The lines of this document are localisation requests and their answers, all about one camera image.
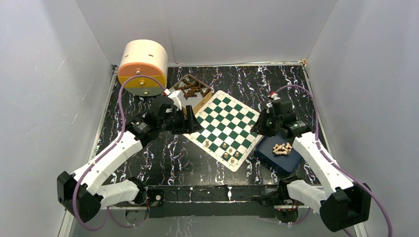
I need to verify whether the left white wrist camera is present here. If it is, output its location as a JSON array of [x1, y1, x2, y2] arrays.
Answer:
[[164, 89, 182, 110]]

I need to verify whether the green white chess board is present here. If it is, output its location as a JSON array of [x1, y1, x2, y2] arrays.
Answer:
[[184, 90, 262, 172]]

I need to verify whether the pile of dark chess pieces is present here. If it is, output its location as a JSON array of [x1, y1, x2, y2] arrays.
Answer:
[[174, 79, 212, 100]]

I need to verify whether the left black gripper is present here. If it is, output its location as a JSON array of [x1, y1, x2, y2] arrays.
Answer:
[[159, 106, 202, 135]]

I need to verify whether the dark blue tray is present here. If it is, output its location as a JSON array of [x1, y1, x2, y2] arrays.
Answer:
[[253, 134, 303, 176]]

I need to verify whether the cream round drawer box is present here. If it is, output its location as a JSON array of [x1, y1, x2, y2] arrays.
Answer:
[[118, 39, 168, 96]]

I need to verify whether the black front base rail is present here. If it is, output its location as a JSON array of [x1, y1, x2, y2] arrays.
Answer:
[[147, 185, 287, 218]]

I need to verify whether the tan square tin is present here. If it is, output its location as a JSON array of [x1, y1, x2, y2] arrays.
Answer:
[[169, 75, 213, 114]]

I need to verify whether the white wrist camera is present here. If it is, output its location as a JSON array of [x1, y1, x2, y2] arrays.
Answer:
[[164, 89, 182, 110], [268, 91, 280, 101]]

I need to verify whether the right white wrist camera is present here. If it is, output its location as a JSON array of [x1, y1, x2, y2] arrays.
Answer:
[[268, 91, 280, 101]]

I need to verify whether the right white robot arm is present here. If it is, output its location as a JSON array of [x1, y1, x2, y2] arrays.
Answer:
[[251, 99, 372, 232]]

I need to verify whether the pile of light chess pieces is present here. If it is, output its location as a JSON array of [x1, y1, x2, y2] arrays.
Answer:
[[272, 143, 292, 156]]

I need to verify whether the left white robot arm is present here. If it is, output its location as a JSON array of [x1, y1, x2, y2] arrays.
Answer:
[[57, 95, 203, 223]]

